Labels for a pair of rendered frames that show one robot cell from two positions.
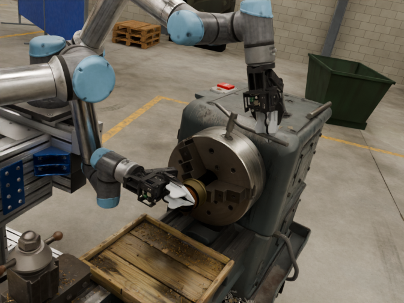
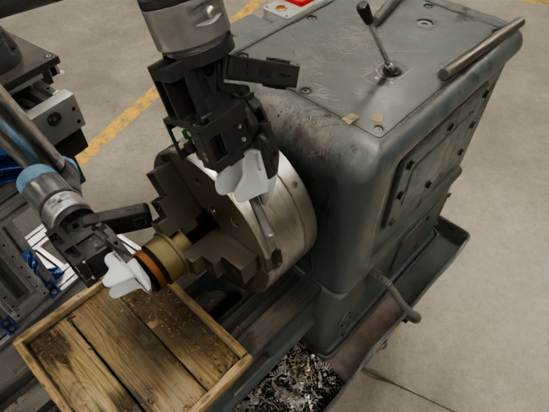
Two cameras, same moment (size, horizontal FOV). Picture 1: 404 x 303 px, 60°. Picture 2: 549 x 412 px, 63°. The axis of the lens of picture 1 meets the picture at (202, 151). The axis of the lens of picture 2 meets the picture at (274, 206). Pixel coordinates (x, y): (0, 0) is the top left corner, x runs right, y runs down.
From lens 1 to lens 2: 0.63 m
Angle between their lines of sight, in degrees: 28
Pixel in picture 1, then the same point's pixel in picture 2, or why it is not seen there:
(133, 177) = (61, 233)
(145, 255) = (119, 332)
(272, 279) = (377, 321)
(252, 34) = not seen: outside the picture
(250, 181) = (263, 248)
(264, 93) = (197, 130)
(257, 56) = (161, 37)
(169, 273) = (144, 371)
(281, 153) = (342, 182)
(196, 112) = not seen: hidden behind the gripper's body
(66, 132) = not seen: hidden behind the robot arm
